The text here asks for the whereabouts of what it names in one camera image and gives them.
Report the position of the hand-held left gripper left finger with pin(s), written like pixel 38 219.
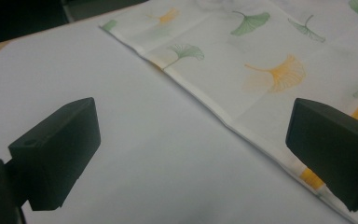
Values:
pixel 56 155

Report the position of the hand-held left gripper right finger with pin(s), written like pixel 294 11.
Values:
pixel 335 155

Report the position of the white leaf-print cloth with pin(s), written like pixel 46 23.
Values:
pixel 236 74

